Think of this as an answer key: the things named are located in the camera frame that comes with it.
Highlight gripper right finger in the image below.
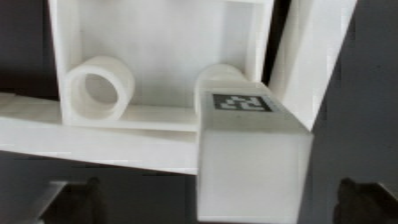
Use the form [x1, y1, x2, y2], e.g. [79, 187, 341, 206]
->
[332, 178, 398, 224]

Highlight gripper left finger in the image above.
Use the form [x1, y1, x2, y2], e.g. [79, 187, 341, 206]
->
[28, 177, 108, 224]

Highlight white chair leg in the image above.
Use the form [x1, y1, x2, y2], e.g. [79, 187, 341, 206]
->
[195, 64, 312, 224]

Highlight white chair seat block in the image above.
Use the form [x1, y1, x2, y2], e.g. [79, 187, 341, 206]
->
[47, 0, 275, 132]

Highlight white U-shaped fence frame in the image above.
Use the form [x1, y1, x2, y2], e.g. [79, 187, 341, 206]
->
[0, 0, 358, 174]

